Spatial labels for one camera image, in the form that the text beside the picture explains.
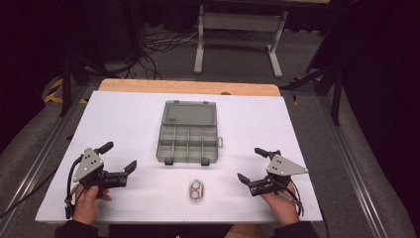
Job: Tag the person's left hand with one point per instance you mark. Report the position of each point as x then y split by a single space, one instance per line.
86 206

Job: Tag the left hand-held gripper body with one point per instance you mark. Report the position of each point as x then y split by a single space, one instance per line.
87 165

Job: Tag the person's dark clothing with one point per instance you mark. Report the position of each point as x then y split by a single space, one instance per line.
165 231

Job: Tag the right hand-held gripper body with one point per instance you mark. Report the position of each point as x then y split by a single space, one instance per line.
284 168

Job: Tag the yellow black hazard tape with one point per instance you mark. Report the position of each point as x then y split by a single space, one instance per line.
52 92

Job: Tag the black metal stand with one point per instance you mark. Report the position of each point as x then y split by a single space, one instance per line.
67 79

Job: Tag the wooden table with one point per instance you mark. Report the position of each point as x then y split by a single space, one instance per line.
185 87

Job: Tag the aluminium floor rail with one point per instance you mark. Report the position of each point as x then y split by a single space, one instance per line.
36 165
356 172

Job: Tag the black tripod stand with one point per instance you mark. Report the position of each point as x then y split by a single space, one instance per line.
333 82

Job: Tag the white metal stand frame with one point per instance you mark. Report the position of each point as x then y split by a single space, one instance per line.
240 22

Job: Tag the grey plastic compartment box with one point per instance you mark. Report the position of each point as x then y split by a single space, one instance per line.
188 142

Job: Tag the small clear packet with rings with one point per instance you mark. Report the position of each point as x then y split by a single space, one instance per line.
196 190

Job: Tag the white table mat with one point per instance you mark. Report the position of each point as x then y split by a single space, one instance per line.
138 125

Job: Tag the person's right hand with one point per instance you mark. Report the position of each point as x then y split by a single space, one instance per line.
284 206

